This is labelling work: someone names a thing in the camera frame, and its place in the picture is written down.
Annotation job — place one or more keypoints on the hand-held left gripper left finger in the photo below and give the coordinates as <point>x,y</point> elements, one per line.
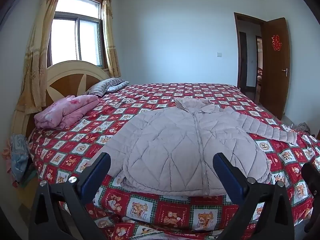
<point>96,177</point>

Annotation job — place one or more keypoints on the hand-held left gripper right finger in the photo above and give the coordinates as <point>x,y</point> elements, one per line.
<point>225,177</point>

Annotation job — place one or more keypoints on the pale pink quilted puffer jacket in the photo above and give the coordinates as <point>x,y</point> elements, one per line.
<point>175,142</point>

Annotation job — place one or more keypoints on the pile of clothes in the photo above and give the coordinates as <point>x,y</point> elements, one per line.
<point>18,155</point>

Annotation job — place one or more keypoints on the red bear printed blanket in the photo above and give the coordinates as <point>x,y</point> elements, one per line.
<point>75,140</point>

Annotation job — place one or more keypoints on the dark cloth bundle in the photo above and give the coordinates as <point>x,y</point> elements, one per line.
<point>303,128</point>

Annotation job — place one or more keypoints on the pink folded quilt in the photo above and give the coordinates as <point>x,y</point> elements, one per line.
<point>65,111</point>

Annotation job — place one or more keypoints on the striped pillow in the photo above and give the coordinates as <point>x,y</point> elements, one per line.
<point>105,86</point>

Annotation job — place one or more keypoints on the brown wooden door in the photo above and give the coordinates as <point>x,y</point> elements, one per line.
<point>275,85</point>

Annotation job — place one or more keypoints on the cream and wood headboard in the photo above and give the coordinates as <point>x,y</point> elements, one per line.
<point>67,80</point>

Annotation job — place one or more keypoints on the wide yellow curtain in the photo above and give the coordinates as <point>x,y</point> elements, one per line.
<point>37,55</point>

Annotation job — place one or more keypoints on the red paper door decoration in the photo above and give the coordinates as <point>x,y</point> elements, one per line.
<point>277,42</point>

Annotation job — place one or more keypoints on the window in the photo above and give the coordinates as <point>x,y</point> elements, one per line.
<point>75,37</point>

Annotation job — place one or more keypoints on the brown door frame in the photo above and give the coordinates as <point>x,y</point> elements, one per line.
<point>236,55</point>

